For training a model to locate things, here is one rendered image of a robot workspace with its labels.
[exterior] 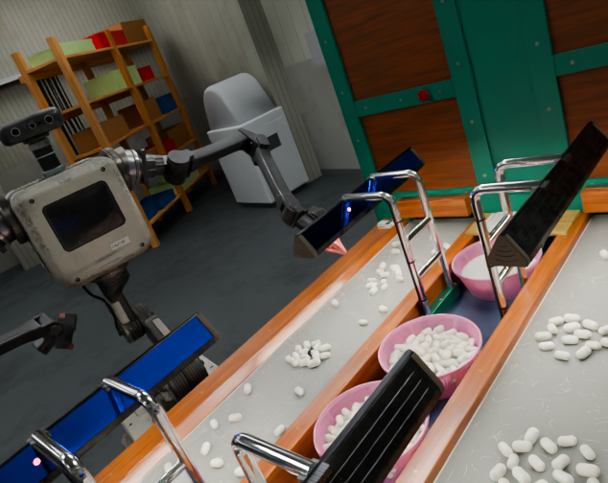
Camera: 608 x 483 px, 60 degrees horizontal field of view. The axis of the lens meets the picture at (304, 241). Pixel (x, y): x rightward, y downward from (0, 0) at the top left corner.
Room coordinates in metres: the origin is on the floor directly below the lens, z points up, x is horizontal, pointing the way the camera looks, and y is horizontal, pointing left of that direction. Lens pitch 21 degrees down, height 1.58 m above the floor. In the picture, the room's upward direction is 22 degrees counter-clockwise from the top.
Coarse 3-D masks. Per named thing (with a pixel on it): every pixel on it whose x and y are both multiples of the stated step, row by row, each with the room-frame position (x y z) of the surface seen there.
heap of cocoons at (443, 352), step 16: (416, 336) 1.24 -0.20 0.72; (432, 336) 1.20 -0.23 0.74; (448, 336) 1.16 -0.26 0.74; (464, 336) 1.14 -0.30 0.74; (400, 352) 1.18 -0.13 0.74; (416, 352) 1.16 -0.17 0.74; (432, 352) 1.13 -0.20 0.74; (448, 352) 1.10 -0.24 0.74; (464, 352) 1.08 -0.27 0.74; (432, 368) 1.06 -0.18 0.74; (448, 368) 1.05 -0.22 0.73
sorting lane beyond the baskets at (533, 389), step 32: (576, 256) 1.30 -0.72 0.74; (576, 288) 1.15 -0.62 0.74; (544, 320) 1.08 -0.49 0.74; (512, 352) 1.01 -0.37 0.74; (544, 352) 0.97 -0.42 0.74; (512, 384) 0.91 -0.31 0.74; (544, 384) 0.88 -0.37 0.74; (576, 384) 0.85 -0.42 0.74; (480, 416) 0.86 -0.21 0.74; (512, 416) 0.83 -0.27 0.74; (544, 416) 0.80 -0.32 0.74; (576, 416) 0.77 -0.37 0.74; (480, 448) 0.78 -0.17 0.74; (512, 448) 0.76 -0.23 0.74; (544, 448) 0.73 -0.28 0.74; (576, 448) 0.71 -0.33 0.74; (448, 480) 0.74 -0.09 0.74; (480, 480) 0.72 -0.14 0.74; (512, 480) 0.69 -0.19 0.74; (576, 480) 0.65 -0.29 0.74
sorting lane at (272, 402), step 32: (416, 224) 1.93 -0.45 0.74; (448, 224) 1.82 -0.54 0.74; (384, 256) 1.77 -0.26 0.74; (416, 256) 1.67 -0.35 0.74; (352, 288) 1.62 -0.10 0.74; (320, 320) 1.49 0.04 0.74; (352, 320) 1.42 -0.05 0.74; (288, 352) 1.39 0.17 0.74; (352, 352) 1.26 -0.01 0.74; (256, 384) 1.28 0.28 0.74; (288, 384) 1.23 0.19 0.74; (320, 384) 1.17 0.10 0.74; (224, 416) 1.20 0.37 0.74; (256, 416) 1.15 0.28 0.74; (288, 416) 1.10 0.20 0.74; (192, 448) 1.12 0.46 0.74; (224, 448) 1.07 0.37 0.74; (224, 480) 0.97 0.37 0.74
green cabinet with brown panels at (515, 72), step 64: (320, 0) 2.05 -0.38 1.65; (384, 0) 1.87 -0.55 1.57; (448, 0) 1.69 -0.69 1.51; (512, 0) 1.56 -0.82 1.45; (576, 0) 1.44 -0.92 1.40; (384, 64) 1.92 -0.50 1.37; (448, 64) 1.73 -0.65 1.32; (512, 64) 1.59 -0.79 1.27; (576, 64) 1.44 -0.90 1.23; (384, 128) 1.99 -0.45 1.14; (448, 128) 1.79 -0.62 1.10; (512, 128) 1.62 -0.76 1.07; (576, 128) 1.48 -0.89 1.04; (448, 192) 1.82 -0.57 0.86; (512, 192) 1.65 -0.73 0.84
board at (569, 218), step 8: (488, 216) 1.68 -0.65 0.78; (568, 216) 1.47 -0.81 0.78; (576, 216) 1.46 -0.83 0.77; (472, 224) 1.67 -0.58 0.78; (560, 224) 1.44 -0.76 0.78; (568, 224) 1.42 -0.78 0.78; (472, 232) 1.61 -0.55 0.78; (488, 232) 1.57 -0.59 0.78; (552, 232) 1.41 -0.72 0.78; (560, 232) 1.39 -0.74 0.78
